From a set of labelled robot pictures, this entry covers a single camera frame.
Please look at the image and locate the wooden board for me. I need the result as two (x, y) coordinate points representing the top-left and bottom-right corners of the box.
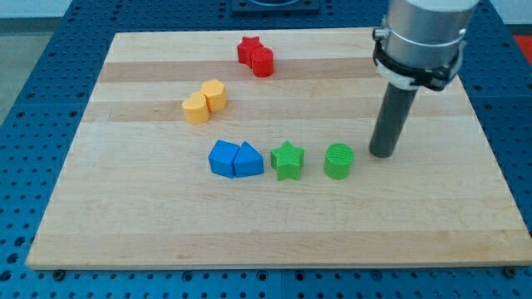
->
(26, 28), (531, 270)

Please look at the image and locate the yellow pentagon block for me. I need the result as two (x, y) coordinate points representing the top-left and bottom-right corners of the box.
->
(200, 79), (228, 112)

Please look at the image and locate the green circle block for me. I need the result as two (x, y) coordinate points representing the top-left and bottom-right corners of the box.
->
(323, 143), (354, 180)

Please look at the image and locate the red circle block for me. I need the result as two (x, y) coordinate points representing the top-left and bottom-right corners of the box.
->
(251, 47), (274, 77)

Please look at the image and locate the blue triangle block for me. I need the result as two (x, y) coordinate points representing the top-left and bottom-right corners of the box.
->
(234, 141), (264, 178)

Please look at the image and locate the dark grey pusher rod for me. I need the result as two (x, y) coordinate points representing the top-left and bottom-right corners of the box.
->
(369, 83), (417, 158)

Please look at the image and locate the blue cube block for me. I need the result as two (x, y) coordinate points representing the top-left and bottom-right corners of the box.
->
(208, 140), (240, 179)

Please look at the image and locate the red star block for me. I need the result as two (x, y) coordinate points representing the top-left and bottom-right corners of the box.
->
(237, 37), (264, 68)

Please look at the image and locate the yellow heart block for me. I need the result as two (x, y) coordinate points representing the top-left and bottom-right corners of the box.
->
(181, 91), (209, 125)

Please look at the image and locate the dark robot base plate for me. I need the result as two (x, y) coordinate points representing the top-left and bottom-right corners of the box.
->
(230, 0), (320, 14)

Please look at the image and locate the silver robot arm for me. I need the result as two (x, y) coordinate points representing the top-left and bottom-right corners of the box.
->
(372, 0), (479, 91)

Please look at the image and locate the green star block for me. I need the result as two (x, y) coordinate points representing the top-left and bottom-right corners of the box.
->
(270, 140), (305, 180)

